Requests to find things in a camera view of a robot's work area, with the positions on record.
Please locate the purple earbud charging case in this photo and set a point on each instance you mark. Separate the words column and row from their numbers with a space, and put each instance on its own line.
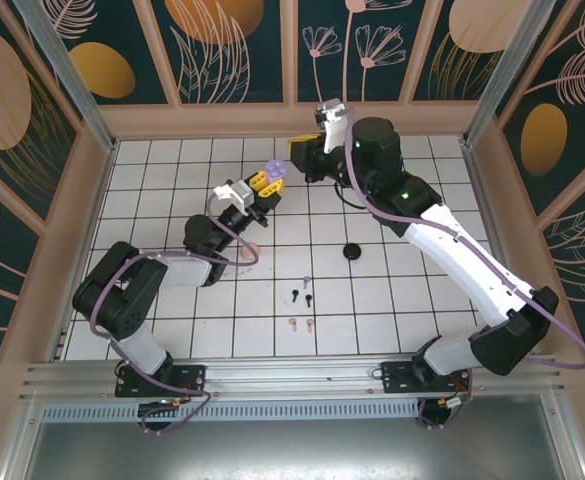
column 274, row 171

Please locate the pink earbud charging case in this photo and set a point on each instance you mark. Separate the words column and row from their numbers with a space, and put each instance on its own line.
column 249, row 251

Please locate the purple earbud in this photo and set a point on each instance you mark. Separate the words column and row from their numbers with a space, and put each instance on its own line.
column 306, row 280

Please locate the black earbud charging case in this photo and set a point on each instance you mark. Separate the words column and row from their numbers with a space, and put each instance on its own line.
column 352, row 250

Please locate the black earbud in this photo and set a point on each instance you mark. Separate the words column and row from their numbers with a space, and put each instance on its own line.
column 308, row 300
column 295, row 294

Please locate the pink earbud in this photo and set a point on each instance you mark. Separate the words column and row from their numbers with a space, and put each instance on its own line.
column 293, row 325
column 309, row 325

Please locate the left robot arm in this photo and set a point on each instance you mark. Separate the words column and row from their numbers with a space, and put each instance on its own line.
column 122, row 300

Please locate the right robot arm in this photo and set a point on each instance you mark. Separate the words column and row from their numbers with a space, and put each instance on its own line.
column 462, row 260

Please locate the black base electronics unit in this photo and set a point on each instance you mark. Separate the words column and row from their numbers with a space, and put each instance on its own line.
column 159, row 424
column 442, row 412

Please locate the grey metal sheet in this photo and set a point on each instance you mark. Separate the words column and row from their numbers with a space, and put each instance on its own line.
column 292, row 450

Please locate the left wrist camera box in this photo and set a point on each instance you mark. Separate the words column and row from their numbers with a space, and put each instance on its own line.
column 239, row 195

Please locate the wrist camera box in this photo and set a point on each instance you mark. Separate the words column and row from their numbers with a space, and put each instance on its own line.
column 333, row 132
column 239, row 195

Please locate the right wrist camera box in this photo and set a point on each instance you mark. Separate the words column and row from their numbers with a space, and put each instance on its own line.
column 333, row 132

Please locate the aluminium frame post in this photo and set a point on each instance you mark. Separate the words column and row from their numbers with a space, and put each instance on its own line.
column 78, row 85
column 509, row 75

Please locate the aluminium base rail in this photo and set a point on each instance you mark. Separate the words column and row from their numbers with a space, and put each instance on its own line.
column 292, row 372

